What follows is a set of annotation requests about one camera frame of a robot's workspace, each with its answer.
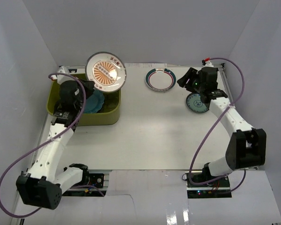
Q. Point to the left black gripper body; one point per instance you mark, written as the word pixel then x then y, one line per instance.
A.
pixel 88 86

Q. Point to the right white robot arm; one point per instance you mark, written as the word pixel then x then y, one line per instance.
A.
pixel 247 145

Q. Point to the teal scalloped plate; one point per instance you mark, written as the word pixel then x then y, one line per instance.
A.
pixel 94 103

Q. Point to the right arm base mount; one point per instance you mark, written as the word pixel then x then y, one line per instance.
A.
pixel 218 189

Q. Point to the small green blue patterned plate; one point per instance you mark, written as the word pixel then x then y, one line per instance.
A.
pixel 194 103

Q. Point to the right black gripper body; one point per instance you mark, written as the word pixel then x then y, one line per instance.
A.
pixel 195 86

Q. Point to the papers at back edge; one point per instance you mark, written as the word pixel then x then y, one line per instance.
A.
pixel 146 65

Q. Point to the white plate with teal rim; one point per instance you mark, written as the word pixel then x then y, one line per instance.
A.
pixel 160 79

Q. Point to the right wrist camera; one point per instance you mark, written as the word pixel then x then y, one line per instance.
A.
pixel 207 63

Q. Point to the green plastic bin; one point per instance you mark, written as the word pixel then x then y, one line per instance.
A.
pixel 107 114

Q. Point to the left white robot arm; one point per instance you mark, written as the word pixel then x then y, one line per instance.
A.
pixel 41 187

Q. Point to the white plate with orange pattern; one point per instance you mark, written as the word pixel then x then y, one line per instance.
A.
pixel 107 71

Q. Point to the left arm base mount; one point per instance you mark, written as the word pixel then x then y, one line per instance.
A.
pixel 95 187

